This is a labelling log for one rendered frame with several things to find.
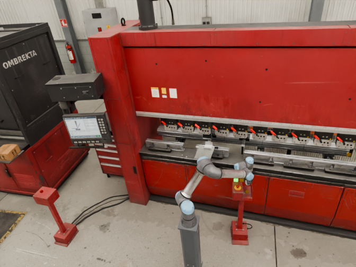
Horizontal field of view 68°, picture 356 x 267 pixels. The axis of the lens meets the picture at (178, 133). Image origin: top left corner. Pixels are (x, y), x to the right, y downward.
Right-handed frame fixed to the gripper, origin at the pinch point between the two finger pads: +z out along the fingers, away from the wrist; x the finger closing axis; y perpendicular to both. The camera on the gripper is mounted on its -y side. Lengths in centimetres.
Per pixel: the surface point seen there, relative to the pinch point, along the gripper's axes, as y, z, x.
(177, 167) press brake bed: 40, 16, 80
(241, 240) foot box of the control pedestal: -14, 82, 3
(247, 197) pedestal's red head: -6.1, 13.0, 0.4
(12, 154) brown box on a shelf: 25, -19, 278
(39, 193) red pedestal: -17, 2, 228
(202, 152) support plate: 36, -13, 48
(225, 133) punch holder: 44, -34, 21
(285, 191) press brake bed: 15, 26, -44
